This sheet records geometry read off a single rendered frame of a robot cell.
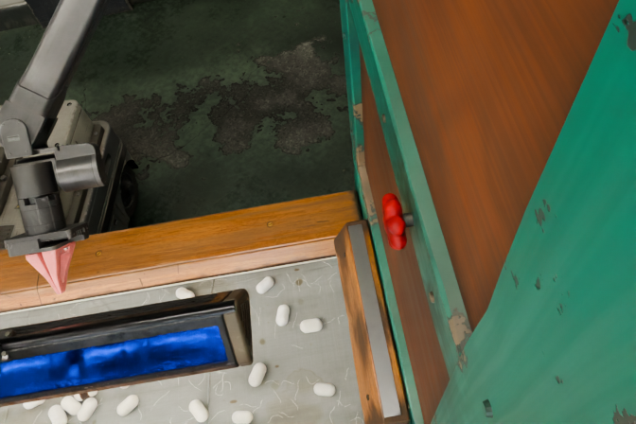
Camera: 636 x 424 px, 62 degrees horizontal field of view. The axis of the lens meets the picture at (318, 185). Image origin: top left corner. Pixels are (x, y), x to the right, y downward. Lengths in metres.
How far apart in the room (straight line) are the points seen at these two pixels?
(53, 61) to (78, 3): 0.09
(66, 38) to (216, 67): 1.56
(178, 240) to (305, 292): 0.25
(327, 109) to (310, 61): 0.29
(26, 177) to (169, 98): 1.50
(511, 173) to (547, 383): 0.08
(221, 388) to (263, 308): 0.14
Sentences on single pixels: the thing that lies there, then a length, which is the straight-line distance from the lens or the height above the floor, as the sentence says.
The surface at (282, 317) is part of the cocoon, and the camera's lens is 0.89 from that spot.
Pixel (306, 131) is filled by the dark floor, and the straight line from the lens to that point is 2.06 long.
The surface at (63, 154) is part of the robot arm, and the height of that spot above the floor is 0.99.
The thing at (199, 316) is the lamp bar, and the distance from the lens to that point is 0.53.
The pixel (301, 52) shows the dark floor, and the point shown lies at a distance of 2.36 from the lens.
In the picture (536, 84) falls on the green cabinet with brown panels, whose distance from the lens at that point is 0.18.
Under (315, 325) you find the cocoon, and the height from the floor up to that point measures 0.76.
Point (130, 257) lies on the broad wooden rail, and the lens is 1.01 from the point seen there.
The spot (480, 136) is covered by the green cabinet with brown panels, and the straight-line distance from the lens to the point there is 0.25.
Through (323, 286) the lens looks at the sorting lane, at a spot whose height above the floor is 0.74.
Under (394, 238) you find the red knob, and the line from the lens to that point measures 0.38.
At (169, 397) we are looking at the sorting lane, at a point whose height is 0.74.
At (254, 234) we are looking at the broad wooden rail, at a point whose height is 0.77.
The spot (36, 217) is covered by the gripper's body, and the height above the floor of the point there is 0.95.
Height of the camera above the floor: 1.59
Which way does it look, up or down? 57 degrees down
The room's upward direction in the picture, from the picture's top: 11 degrees counter-clockwise
